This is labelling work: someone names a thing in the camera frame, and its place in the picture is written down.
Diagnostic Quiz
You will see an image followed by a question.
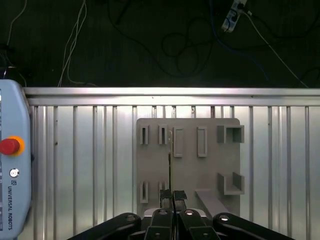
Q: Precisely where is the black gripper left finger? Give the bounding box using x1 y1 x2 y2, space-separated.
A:
66 189 175 240

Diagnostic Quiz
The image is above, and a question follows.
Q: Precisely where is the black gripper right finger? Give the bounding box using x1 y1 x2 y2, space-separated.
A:
174 191 296 240

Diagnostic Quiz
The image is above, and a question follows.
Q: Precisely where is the green RAM stick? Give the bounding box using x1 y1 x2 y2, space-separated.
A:
166 129 175 195

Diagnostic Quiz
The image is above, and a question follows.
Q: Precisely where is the grey parts rack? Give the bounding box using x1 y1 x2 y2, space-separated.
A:
136 117 246 218

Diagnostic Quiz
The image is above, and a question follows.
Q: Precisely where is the pale blue teach pendant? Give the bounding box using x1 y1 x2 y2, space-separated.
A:
0 79 34 232

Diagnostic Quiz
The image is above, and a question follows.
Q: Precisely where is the white power strip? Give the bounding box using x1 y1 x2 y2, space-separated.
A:
221 0 248 33

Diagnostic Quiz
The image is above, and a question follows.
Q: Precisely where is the blue cable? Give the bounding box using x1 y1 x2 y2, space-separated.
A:
209 0 270 81

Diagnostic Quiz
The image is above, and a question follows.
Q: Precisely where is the pale yellow cable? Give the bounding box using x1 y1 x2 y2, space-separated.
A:
243 9 310 89

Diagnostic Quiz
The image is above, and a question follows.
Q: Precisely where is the thin white cable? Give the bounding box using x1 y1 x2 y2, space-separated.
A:
57 0 99 88

